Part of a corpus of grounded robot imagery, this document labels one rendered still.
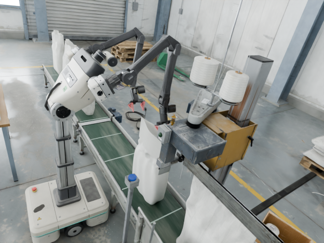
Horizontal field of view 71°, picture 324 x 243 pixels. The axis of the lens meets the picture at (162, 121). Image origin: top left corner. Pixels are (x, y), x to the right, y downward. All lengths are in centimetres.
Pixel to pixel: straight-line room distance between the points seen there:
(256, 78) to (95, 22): 787
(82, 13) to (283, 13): 606
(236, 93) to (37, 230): 181
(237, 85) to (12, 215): 228
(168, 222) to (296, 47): 497
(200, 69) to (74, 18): 751
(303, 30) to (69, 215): 555
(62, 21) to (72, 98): 718
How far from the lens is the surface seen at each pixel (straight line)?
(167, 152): 143
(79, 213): 224
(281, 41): 677
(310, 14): 606
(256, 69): 151
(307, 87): 647
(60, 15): 865
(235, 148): 165
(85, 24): 889
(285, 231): 282
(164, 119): 166
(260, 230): 135
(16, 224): 262
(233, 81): 134
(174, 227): 205
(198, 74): 150
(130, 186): 167
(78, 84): 155
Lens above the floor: 203
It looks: 30 degrees down
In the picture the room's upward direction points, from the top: 10 degrees clockwise
